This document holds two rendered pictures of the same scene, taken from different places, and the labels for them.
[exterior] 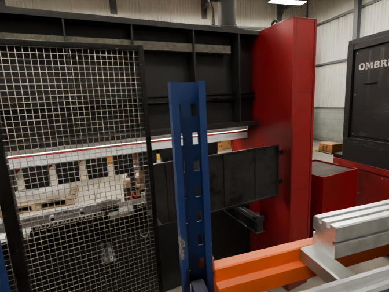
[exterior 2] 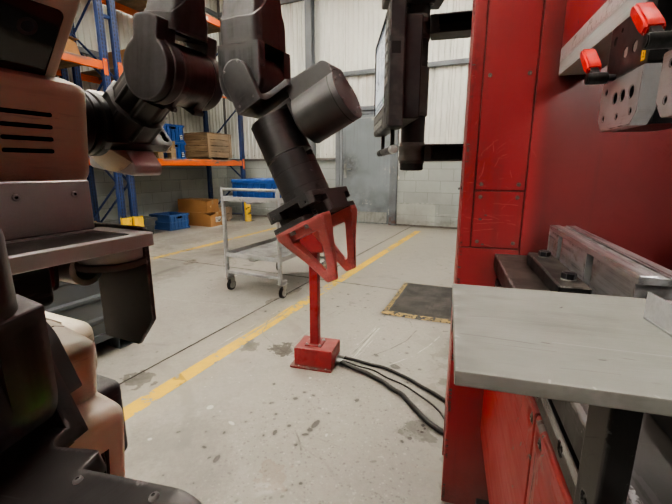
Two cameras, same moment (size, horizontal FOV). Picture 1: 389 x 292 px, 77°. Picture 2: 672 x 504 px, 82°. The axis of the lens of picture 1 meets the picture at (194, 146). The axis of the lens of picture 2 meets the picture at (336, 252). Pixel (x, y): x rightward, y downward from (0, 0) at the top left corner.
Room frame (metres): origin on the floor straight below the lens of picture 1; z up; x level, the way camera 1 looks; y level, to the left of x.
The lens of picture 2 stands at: (2.22, 0.65, 1.12)
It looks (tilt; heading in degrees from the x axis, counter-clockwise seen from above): 12 degrees down; 311
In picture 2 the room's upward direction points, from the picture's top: straight up
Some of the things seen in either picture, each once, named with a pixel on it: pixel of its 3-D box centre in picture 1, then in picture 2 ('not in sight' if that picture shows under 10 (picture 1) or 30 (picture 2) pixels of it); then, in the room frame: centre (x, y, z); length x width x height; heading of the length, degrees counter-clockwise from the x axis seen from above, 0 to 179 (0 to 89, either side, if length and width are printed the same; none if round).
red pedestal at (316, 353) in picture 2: not in sight; (314, 294); (3.67, -0.83, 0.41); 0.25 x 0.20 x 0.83; 25
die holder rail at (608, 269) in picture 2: not in sight; (594, 266); (2.32, -0.25, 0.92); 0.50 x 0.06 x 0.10; 115
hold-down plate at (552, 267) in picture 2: not in sight; (553, 273); (2.39, -0.27, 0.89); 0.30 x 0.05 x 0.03; 115
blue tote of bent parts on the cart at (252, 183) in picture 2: not in sight; (265, 189); (5.02, -1.60, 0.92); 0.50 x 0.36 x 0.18; 16
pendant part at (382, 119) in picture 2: not in sight; (396, 80); (3.03, -0.62, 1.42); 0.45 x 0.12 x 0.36; 131
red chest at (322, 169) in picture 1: (316, 212); not in sight; (2.40, -1.26, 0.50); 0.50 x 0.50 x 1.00; 25
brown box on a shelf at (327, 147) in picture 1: (331, 146); not in sight; (3.14, -1.82, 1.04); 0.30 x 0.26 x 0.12; 106
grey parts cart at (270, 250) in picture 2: not in sight; (278, 234); (5.05, -1.76, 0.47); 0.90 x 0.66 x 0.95; 106
